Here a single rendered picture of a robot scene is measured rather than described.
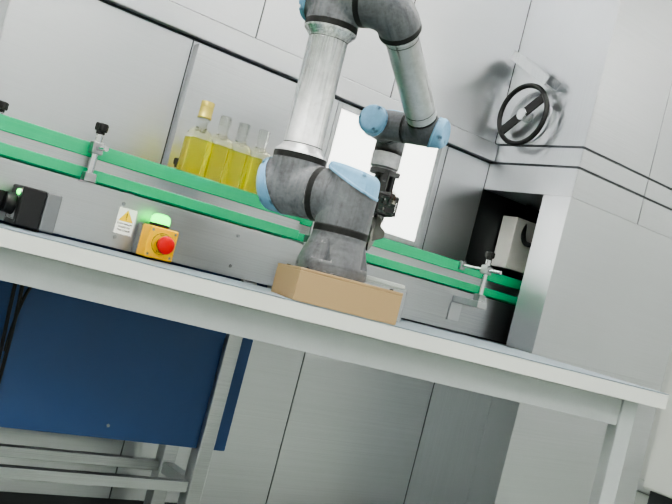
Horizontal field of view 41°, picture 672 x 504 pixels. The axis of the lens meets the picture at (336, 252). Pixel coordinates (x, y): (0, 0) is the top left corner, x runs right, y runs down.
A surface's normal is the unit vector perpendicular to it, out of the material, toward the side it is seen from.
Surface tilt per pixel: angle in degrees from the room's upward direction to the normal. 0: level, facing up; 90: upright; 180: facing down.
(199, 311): 90
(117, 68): 90
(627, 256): 90
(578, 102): 90
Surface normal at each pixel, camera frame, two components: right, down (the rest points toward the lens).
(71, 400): 0.58, 0.12
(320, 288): 0.26, 0.03
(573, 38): -0.78, -0.22
